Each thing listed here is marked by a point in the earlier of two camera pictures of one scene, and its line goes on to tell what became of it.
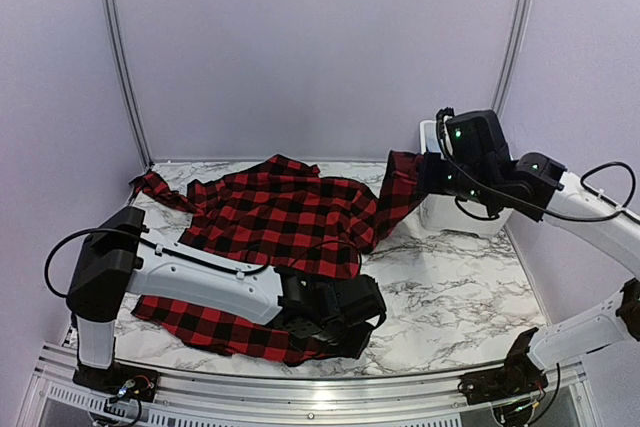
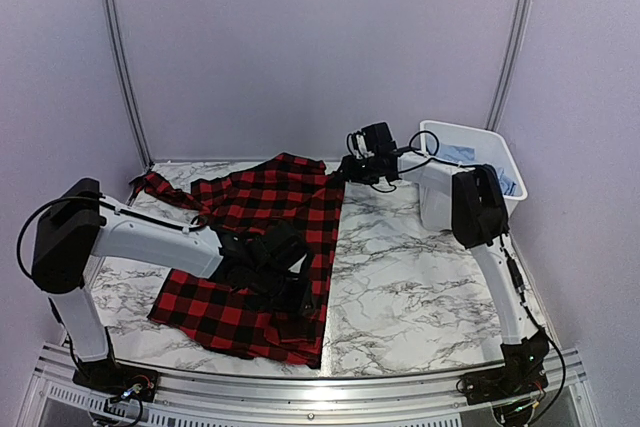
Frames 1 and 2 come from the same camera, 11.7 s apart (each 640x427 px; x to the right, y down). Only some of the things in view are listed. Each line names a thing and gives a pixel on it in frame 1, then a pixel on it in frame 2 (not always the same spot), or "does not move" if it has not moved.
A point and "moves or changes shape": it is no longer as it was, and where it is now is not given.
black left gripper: [356, 346] -> [299, 302]
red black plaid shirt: [281, 214] moves or changes shape
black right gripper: [429, 180] -> [350, 171]
